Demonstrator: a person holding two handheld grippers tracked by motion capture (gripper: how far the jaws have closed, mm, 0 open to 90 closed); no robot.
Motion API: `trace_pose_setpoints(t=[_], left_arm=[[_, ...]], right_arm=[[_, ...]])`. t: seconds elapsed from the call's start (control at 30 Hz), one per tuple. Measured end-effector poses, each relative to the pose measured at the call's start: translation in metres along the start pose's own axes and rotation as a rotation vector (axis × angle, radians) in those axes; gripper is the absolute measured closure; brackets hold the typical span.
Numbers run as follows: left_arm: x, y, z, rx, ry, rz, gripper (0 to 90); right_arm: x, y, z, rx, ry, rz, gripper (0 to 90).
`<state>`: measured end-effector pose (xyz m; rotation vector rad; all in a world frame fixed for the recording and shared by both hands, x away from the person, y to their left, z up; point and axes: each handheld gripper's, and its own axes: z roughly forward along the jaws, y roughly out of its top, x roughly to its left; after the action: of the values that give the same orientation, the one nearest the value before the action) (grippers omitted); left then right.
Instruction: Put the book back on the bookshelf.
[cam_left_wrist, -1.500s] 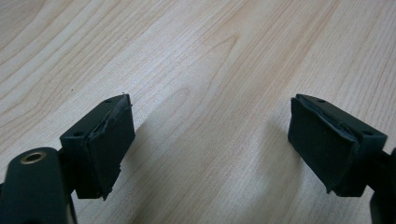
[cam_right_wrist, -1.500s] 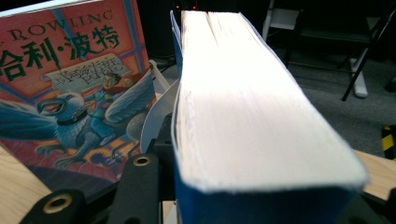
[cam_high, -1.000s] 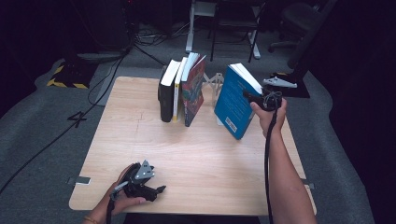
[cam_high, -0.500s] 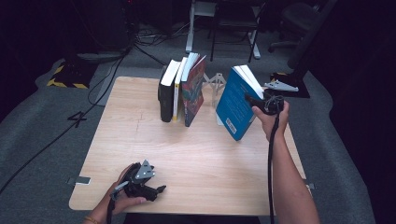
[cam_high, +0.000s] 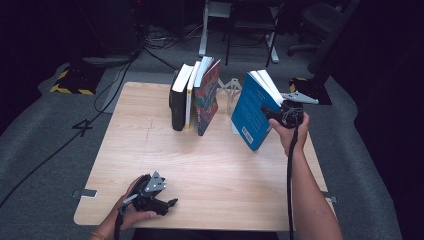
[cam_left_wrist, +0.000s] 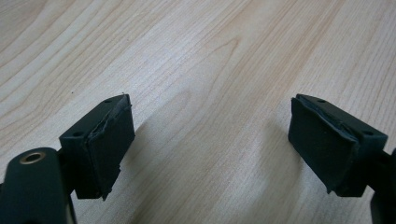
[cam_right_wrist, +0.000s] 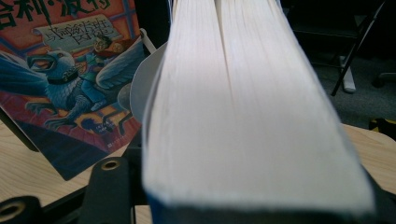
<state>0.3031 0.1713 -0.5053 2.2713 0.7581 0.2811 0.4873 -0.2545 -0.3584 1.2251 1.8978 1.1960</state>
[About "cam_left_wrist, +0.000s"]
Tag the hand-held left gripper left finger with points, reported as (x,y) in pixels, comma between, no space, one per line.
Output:
(99,149)

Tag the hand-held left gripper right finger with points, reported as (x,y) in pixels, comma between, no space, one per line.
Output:
(330,146)

